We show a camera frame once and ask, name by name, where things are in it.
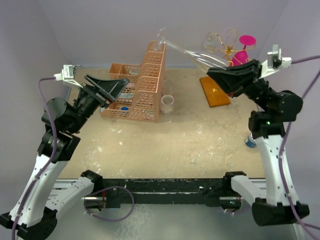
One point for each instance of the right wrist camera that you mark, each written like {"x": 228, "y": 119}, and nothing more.
{"x": 274, "y": 62}

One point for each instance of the clear wine glass back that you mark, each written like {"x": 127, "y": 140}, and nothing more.
{"x": 202, "y": 60}

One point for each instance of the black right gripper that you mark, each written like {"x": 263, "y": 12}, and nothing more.
{"x": 235, "y": 80}

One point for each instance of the blue round container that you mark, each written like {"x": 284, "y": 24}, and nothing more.
{"x": 124, "y": 109}

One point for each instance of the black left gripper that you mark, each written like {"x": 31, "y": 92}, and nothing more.
{"x": 108, "y": 90}

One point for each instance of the clear flute wine glass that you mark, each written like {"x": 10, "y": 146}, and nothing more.
{"x": 168, "y": 87}

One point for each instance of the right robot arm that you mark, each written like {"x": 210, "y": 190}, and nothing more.
{"x": 279, "y": 204}

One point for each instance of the pink wine glass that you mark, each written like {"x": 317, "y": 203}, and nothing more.
{"x": 241, "y": 56}

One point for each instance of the clear wine glass far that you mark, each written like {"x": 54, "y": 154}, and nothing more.
{"x": 210, "y": 40}

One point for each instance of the gold wire wine glass rack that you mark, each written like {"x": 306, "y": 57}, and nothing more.
{"x": 228, "y": 47}

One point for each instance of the blue white small jar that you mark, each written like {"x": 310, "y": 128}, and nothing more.
{"x": 249, "y": 141}

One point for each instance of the peach plastic file organizer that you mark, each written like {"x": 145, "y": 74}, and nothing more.
{"x": 145, "y": 89}

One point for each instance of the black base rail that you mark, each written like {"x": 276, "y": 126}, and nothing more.
{"x": 211, "y": 192}

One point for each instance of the clear round wine glass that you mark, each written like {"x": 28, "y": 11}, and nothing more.
{"x": 167, "y": 106}

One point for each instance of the wooden rack base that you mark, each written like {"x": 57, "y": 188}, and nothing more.
{"x": 213, "y": 93}

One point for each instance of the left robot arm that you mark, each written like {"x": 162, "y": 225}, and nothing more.
{"x": 35, "y": 215}

